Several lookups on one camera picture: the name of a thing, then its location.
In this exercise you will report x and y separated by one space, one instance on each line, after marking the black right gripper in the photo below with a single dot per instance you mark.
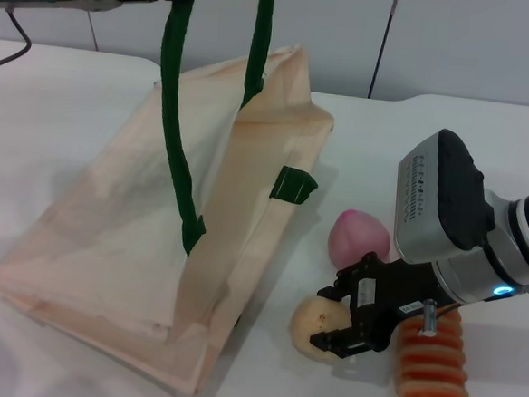
389 293

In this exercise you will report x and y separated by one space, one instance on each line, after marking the beige potato toy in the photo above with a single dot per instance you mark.
315 322

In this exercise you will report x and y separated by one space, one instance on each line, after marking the pink peach bun toy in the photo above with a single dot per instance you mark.
357 237

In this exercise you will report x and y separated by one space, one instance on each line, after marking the silver metal pin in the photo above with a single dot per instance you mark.
429 317

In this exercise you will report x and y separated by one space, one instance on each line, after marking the orange striped bread loaf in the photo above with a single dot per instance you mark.
433 378

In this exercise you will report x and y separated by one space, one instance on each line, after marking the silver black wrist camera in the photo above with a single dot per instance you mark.
446 197

